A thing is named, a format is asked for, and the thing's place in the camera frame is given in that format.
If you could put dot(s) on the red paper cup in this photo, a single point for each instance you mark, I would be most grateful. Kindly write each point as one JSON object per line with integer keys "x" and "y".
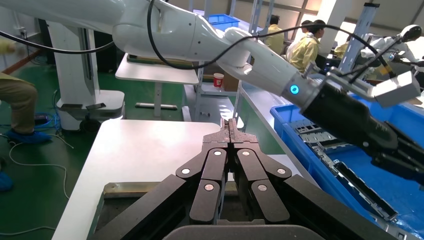
{"x": 218, "y": 80}

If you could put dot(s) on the person in yellow jacket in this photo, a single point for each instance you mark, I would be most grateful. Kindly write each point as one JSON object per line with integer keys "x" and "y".
{"x": 341, "y": 49}
{"x": 306, "y": 49}
{"x": 275, "y": 39}

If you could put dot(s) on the white desk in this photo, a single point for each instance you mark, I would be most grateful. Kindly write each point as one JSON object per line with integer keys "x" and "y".
{"x": 155, "y": 74}

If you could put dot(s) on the brown cardboard box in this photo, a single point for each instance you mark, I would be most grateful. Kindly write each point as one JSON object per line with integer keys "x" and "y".
{"x": 231, "y": 84}

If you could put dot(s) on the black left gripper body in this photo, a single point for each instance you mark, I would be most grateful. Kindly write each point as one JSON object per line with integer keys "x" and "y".
{"x": 348, "y": 116}

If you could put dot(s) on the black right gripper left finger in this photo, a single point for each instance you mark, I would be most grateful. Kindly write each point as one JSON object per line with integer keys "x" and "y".
{"x": 212, "y": 172}

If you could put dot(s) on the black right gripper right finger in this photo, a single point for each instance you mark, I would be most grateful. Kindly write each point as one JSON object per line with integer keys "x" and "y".
{"x": 251, "y": 172}

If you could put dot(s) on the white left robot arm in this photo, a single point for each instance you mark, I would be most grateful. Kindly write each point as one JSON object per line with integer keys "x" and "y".
{"x": 172, "y": 30}

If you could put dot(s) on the white pedestal machine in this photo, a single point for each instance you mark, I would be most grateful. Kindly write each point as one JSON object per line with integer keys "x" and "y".
{"x": 76, "y": 66}

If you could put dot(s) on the grey metal channel part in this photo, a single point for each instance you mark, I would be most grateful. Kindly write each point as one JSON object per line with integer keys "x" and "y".
{"x": 364, "y": 190}
{"x": 392, "y": 230}
{"x": 341, "y": 144}
{"x": 304, "y": 127}
{"x": 323, "y": 155}
{"x": 318, "y": 137}

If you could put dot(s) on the person in khaki trousers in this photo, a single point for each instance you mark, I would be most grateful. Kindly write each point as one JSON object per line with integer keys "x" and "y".
{"x": 20, "y": 99}

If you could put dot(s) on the grey metal shelf rack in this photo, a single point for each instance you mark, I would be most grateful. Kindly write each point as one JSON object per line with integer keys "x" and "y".
{"x": 212, "y": 102}

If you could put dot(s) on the small blue plastic bin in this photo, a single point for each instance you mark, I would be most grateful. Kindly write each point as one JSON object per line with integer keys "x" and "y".
{"x": 223, "y": 21}

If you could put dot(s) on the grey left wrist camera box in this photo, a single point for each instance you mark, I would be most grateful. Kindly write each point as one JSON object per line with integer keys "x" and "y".
{"x": 397, "y": 89}

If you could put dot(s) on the large blue plastic bin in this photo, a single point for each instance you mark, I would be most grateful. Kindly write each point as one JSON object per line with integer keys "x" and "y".
{"x": 407, "y": 195}

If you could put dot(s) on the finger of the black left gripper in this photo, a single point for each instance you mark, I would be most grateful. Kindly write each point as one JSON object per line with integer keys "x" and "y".
{"x": 409, "y": 144}
{"x": 404, "y": 164}

